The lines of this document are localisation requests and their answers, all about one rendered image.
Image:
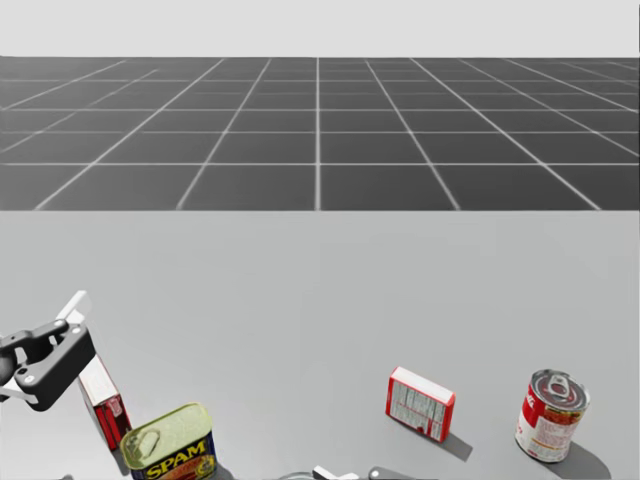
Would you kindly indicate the green and blue rectangular can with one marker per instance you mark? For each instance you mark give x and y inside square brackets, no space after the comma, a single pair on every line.
[170,440]

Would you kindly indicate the red and white can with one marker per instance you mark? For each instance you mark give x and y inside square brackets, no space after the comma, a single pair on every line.
[552,415]

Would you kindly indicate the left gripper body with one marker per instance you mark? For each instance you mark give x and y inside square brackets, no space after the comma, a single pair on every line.
[5,366]

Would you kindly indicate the red and white carton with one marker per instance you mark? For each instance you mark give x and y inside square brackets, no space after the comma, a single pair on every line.
[420,405]

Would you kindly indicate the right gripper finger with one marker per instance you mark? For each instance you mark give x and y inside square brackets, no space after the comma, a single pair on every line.
[322,473]

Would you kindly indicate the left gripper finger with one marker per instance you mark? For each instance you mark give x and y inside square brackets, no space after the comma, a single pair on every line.
[60,365]

